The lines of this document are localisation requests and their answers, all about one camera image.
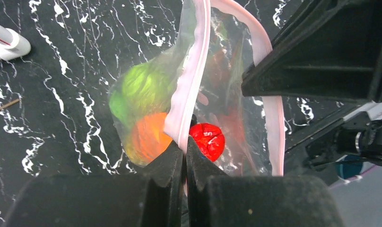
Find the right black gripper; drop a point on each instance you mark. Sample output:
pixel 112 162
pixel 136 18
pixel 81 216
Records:
pixel 328 49

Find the white pvc pipe frame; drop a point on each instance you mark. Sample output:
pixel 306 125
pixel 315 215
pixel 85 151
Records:
pixel 12 44

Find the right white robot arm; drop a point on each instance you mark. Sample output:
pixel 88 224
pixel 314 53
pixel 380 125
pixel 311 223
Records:
pixel 336 142

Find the clear zip top bag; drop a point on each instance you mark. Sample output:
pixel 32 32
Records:
pixel 216 43

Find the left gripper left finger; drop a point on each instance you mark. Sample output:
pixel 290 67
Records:
pixel 150 198

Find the red tomato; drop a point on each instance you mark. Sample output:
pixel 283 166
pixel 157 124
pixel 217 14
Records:
pixel 209 139

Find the green apple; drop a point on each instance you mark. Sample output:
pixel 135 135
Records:
pixel 144 89

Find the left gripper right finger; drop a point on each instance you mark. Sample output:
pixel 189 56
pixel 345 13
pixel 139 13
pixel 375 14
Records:
pixel 216 199

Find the orange fruit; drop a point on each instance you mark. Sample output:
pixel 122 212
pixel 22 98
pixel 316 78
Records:
pixel 147 140

